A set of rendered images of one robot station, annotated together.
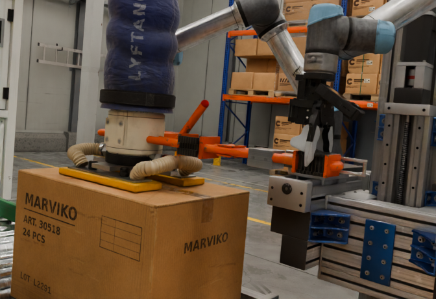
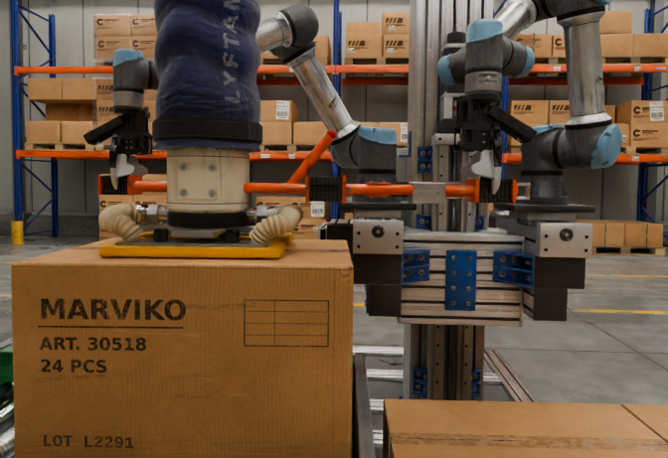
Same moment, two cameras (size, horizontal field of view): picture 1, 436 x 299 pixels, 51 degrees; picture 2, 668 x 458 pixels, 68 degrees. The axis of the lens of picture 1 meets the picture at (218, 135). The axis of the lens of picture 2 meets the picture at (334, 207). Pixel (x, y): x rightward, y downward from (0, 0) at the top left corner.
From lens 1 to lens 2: 0.78 m
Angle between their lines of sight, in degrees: 37
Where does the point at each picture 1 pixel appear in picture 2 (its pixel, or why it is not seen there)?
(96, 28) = not seen: outside the picture
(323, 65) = (497, 84)
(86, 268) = (218, 384)
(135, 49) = (230, 59)
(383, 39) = (530, 63)
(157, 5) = not seen: outside the picture
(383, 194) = (441, 225)
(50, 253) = (125, 383)
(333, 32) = (502, 51)
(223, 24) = (269, 39)
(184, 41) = not seen: hidden behind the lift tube
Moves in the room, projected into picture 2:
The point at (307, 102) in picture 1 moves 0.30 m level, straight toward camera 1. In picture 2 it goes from (483, 125) to (624, 105)
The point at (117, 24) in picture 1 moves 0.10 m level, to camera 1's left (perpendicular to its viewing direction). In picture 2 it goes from (198, 19) to (143, 7)
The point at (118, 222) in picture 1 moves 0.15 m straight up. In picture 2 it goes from (280, 303) to (281, 218)
